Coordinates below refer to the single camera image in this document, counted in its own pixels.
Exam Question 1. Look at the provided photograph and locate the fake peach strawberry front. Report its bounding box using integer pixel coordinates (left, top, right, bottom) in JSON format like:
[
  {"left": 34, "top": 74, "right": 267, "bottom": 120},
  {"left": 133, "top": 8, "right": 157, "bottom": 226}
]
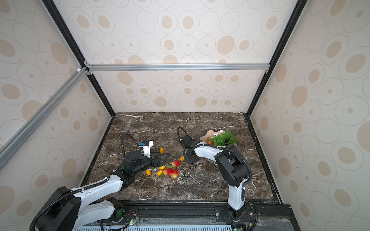
[{"left": 171, "top": 169, "right": 178, "bottom": 179}]

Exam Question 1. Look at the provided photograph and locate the pink scalloped fruit bowl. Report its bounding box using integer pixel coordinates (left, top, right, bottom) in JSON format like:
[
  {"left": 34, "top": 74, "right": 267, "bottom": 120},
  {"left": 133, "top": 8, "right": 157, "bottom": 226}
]
[{"left": 200, "top": 130, "right": 225, "bottom": 143}]

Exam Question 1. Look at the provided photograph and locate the green fake grape bunch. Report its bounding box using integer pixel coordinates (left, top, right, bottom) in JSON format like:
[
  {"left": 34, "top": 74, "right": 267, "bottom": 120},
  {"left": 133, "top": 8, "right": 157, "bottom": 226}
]
[{"left": 212, "top": 130, "right": 238, "bottom": 146}]

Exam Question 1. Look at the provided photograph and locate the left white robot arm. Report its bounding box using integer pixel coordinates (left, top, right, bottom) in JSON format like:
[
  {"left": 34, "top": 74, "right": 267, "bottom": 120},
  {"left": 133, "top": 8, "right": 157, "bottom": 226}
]
[{"left": 29, "top": 140, "right": 165, "bottom": 231}]

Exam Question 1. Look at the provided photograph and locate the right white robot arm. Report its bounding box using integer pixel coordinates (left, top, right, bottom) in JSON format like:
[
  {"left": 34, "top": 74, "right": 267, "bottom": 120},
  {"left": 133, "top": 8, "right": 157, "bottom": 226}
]
[{"left": 176, "top": 127, "right": 252, "bottom": 221}]

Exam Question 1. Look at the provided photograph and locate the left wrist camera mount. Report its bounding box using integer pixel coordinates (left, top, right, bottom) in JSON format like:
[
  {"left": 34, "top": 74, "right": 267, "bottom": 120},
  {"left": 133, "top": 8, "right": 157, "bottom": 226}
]
[{"left": 140, "top": 140, "right": 153, "bottom": 158}]

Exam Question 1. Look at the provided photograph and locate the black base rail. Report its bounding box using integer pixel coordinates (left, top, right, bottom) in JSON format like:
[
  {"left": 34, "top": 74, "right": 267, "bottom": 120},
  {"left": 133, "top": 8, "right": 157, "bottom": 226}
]
[{"left": 51, "top": 202, "right": 301, "bottom": 231}]

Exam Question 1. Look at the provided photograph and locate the horizontal aluminium frame bar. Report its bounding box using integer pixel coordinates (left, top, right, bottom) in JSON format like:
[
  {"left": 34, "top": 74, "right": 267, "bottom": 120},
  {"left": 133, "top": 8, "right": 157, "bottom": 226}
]
[{"left": 87, "top": 63, "right": 270, "bottom": 71}]

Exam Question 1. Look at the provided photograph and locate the slanted aluminium frame bar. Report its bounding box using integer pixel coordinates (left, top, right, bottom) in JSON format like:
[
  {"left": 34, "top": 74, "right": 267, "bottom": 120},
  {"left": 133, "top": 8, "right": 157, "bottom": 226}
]
[{"left": 1, "top": 67, "right": 88, "bottom": 168}]

